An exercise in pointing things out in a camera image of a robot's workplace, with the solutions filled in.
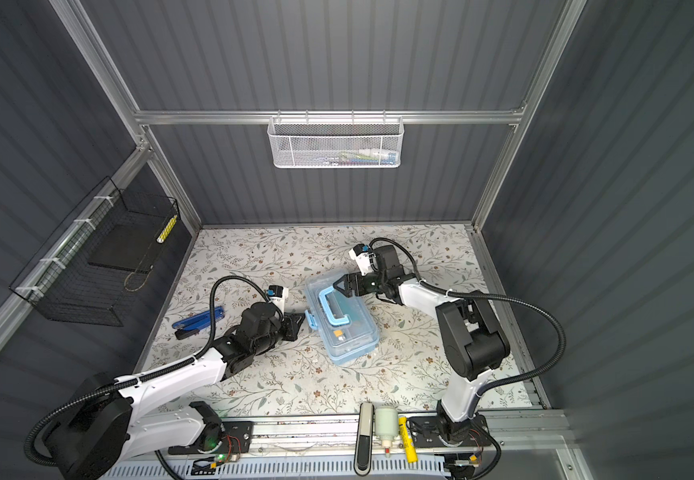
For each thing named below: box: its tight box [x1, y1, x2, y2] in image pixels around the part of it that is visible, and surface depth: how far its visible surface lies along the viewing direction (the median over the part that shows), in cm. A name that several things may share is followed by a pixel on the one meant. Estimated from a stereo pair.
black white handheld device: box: [354, 402, 375, 477], surface depth 72 cm
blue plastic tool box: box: [304, 270, 380, 365], surface depth 84 cm
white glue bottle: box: [375, 407, 399, 458], surface depth 71 cm
